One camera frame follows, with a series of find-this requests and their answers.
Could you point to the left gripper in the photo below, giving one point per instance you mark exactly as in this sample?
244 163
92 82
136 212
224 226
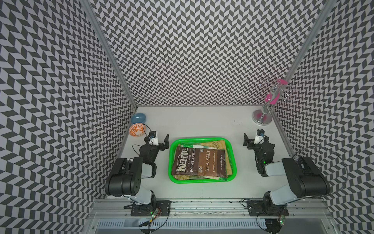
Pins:
166 144

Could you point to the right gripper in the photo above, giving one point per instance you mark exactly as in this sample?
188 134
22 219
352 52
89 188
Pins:
250 142

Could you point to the green white Chulo chips bag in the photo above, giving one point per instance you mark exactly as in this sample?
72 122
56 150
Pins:
197 146

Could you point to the tan green kettle CHIPS bag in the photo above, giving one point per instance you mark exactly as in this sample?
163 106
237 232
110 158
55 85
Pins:
220 144

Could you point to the brown Kettle chips bag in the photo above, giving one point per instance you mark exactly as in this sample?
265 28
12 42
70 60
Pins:
200 162

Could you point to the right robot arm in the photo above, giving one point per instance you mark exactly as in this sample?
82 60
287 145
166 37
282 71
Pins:
304 178

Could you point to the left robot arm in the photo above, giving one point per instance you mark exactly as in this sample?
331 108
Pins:
124 180

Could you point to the green plastic basket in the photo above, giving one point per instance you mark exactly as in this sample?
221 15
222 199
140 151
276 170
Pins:
184 179

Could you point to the orange patterned bowl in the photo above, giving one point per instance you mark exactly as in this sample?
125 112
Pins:
137 130

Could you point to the blue bowl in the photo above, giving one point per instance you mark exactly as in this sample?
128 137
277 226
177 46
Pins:
138 118

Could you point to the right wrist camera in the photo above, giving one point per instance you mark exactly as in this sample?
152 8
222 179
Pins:
260 136

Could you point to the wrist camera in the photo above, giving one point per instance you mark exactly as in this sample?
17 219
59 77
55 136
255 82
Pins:
260 136
153 138

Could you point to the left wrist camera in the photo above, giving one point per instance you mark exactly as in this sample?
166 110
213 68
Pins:
153 138

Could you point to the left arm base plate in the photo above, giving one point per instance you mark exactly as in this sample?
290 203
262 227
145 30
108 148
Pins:
145 210

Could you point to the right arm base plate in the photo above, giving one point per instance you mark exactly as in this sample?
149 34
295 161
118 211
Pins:
256 207

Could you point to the aluminium front rail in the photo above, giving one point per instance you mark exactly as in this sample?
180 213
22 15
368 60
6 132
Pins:
210 208

